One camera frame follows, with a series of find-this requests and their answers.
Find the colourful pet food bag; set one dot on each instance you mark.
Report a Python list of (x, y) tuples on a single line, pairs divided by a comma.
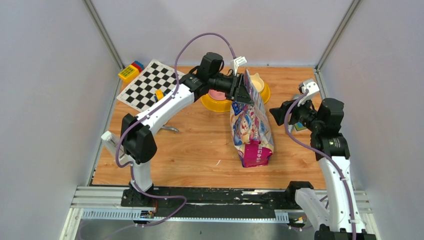
[(251, 131)]

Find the green blue toy block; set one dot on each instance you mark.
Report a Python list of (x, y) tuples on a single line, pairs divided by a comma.
[(299, 127)]

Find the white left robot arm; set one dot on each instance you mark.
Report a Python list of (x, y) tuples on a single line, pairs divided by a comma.
[(137, 146)]

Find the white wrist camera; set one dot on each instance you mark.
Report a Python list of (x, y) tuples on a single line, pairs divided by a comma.
[(236, 63), (308, 89)]

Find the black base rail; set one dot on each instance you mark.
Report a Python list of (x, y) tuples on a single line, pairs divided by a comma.
[(213, 204)]

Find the cream cat-shaped bowl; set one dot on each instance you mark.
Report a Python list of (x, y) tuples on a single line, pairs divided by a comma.
[(258, 82)]

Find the yellow double bowl tray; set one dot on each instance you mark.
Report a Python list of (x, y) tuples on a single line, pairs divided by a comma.
[(225, 105)]

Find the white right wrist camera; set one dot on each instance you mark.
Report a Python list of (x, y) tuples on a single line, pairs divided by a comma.
[(308, 89)]

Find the yellow red blue toy block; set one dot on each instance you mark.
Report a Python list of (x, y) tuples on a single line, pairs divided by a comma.
[(130, 72)]

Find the black white checkerboard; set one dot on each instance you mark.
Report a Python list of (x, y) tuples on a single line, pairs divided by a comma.
[(140, 94)]

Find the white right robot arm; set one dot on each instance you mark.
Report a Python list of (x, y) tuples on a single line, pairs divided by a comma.
[(341, 219)]

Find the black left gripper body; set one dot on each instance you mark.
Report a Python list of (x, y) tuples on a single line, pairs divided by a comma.
[(230, 85)]

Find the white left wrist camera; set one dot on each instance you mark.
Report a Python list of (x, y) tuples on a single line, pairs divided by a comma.
[(236, 63)]

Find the silver metal hook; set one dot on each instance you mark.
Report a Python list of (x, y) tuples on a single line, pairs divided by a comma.
[(170, 128)]

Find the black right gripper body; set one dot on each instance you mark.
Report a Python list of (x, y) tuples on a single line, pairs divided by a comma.
[(303, 114)]

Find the small yellow blue toy block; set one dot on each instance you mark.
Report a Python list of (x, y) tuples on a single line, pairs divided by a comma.
[(159, 95)]

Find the pink cat-shaped bowl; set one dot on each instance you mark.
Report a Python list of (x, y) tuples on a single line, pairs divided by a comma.
[(217, 95)]

